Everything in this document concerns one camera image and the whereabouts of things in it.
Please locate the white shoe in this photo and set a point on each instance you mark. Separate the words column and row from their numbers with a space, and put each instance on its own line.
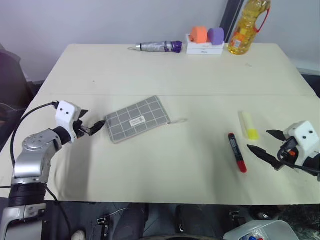
column 78, row 235

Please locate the folded grey purple umbrella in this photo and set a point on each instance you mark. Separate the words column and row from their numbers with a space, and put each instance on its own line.
column 156, row 46

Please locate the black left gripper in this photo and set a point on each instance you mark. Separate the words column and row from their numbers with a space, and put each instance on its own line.
column 80, row 129

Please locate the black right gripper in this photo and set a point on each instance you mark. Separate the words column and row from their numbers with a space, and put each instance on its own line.
column 287, row 152

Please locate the dark chair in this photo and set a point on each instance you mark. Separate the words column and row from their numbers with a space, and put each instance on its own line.
column 12, row 82

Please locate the orange foam block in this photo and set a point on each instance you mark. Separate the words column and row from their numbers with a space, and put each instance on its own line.
column 199, row 34

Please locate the grey checked pouch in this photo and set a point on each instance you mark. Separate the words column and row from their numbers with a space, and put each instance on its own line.
column 137, row 120

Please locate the yellow cooking oil bottle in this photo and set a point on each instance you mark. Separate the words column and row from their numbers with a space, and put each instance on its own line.
column 246, row 32

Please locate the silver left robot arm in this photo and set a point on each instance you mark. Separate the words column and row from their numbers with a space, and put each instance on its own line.
column 30, row 160

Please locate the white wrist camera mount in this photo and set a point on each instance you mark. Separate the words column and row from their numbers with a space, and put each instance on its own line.
column 65, row 115
column 304, row 140

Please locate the purple foam block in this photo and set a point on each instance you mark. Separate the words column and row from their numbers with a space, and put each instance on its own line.
column 216, row 36

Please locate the yellow highlighter pen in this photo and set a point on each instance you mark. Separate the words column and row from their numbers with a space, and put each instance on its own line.
column 251, row 126

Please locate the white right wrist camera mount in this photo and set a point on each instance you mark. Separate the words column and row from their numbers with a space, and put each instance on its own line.
column 304, row 140

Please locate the clear plastic storage bin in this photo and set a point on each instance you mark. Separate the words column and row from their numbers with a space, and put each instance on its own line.
column 262, row 231

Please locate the white flat cardboard box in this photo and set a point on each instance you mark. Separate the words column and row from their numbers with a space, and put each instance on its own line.
column 203, row 52
column 200, row 45

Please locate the red and black marker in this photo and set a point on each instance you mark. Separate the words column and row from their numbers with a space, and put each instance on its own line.
column 237, row 152

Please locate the dark vertical door frame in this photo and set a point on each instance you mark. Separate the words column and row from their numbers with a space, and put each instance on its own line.
column 231, row 17

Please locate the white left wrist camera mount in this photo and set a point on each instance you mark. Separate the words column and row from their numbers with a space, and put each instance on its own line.
column 65, row 115

